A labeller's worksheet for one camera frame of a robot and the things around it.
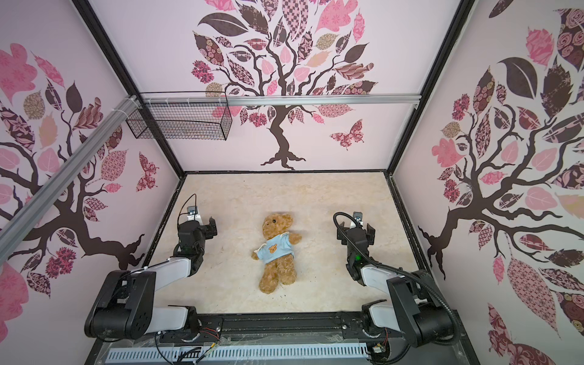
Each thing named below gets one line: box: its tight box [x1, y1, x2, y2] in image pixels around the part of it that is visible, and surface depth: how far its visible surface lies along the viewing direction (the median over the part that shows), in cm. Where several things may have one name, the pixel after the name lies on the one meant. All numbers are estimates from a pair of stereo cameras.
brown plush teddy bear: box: [250, 212, 302, 295], surface depth 83 cm
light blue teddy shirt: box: [253, 231, 296, 264], surface depth 86 cm
